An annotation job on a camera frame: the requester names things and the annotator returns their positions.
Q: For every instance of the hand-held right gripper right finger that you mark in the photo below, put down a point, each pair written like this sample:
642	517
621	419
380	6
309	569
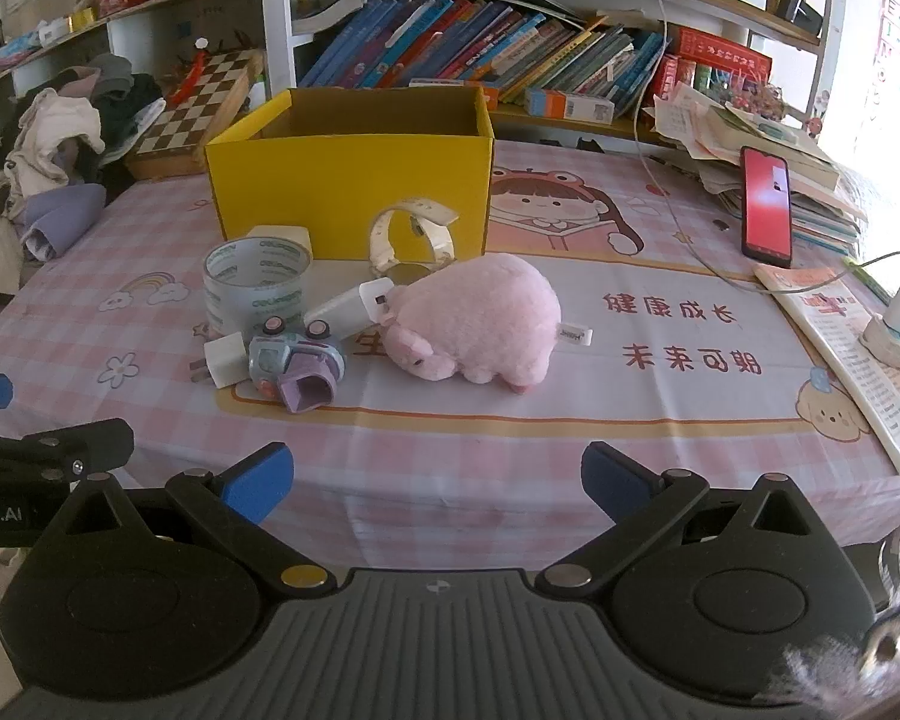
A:
615	480

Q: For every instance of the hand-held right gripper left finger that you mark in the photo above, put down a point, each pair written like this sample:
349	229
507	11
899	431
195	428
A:
259	484

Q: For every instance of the small white plug adapter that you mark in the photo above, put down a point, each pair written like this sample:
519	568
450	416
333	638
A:
229	361

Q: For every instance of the grey purple toy car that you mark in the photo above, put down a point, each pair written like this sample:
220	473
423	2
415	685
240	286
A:
292	360

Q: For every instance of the large white charger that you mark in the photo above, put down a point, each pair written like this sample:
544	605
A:
341	309

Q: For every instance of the clear tape roll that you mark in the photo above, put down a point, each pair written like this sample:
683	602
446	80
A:
225	292

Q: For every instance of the pink plush pig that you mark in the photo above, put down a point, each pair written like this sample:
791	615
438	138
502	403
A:
480	315

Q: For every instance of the yellow cardboard box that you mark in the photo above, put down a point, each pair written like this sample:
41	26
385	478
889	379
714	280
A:
345	180

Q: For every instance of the pink checked printed tablecloth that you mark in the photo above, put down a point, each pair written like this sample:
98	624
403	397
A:
645	405

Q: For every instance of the lavender garment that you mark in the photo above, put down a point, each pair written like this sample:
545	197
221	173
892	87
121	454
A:
64	221

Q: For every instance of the cream rectangular block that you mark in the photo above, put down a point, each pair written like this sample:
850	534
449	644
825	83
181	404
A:
281	234

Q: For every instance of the open workbook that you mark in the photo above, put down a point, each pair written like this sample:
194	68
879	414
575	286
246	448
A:
832	330

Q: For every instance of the pile of clothes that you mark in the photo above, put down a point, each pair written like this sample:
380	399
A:
52	127

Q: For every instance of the white power strip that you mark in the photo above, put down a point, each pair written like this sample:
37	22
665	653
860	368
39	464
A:
896	351

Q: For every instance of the smartphone with red screen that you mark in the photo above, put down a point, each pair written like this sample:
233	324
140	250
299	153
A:
766	202

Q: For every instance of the white wristwatch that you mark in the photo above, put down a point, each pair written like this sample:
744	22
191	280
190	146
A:
420	208

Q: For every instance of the dark green garment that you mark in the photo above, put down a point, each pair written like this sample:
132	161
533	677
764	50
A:
131	101

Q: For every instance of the grey garment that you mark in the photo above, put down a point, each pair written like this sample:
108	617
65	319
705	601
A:
109	67

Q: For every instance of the wooden chessboard box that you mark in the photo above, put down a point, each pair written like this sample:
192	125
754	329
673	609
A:
195	112

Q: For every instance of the stack of books and papers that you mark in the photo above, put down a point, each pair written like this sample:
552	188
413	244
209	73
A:
750	135

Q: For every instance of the red tassel ornament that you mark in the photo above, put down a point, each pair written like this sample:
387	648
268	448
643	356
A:
191	75

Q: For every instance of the orange and white box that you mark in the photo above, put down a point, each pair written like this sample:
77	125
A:
562	105

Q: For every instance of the red box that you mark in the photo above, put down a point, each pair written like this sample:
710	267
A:
720	52

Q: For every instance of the white shelving unit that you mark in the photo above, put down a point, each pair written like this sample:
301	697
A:
277	30

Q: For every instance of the row of colourful books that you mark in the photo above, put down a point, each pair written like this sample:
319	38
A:
457	45

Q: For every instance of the small black device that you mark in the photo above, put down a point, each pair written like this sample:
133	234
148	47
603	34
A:
795	6

